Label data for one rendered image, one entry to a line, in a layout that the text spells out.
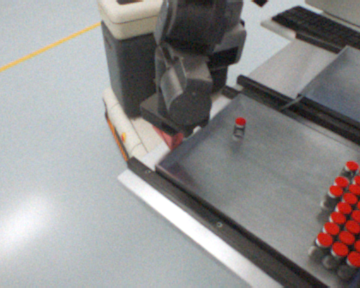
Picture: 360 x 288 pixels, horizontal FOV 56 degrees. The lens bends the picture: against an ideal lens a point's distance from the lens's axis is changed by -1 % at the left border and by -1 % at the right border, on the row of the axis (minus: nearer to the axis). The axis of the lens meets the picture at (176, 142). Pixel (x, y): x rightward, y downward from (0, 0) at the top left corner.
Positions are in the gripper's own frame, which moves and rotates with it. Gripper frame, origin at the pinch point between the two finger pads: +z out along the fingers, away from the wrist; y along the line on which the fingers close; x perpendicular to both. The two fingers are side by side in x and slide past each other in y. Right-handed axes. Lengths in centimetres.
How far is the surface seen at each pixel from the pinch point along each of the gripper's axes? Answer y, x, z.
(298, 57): 1.6, 46.4, 2.2
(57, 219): -66, -5, 91
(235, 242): 18.8, -7.9, 0.9
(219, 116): 1.0, 12.5, 0.2
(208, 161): 5.6, 3.1, 2.4
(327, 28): -2, 77, 7
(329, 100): 15.0, 34.8, 2.2
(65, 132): -110, 31, 90
